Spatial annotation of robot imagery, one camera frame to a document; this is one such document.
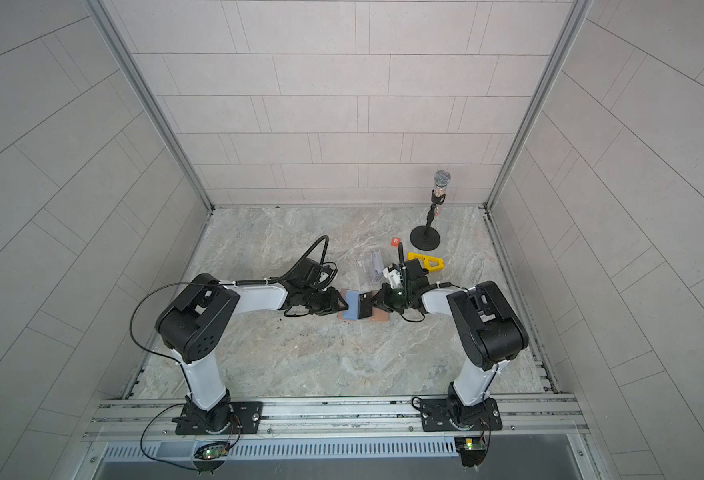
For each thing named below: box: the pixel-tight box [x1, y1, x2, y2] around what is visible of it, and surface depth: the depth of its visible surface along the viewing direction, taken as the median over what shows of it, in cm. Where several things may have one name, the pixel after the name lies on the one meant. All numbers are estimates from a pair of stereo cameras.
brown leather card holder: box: [338, 288, 390, 322], surface depth 88 cm
